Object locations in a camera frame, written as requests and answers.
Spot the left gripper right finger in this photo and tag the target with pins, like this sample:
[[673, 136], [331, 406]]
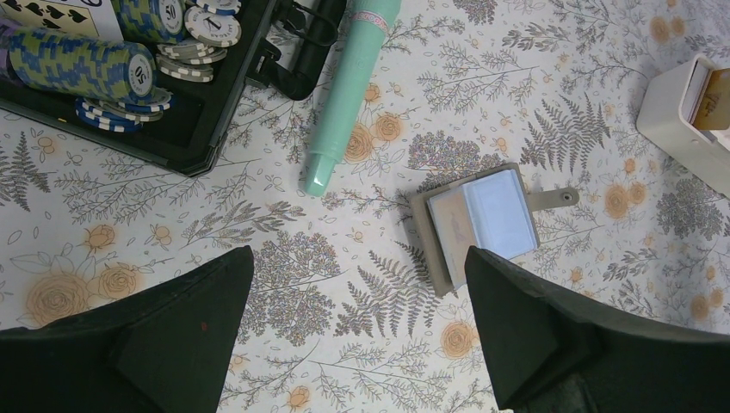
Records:
[[549, 349]]

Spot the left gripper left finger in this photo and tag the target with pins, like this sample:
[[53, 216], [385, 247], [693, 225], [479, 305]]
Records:
[[165, 349]]

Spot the taupe leather card holder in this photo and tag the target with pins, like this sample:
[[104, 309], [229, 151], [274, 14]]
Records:
[[490, 210]]

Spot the card in white tray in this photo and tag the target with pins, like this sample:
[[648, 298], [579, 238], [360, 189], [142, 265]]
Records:
[[712, 113]]

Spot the playing card deck box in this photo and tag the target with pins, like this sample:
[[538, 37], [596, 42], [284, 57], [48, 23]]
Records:
[[91, 18]]

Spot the floral patterned table mat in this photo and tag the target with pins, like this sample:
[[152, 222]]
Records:
[[341, 316]]

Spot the white rectangular tray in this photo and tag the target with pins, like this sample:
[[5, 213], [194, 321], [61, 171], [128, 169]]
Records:
[[661, 120]]

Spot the black poker chip case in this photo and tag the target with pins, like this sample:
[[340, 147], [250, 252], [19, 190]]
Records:
[[188, 139]]

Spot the mint green tube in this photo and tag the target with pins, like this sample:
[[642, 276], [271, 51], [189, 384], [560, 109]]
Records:
[[369, 27]]

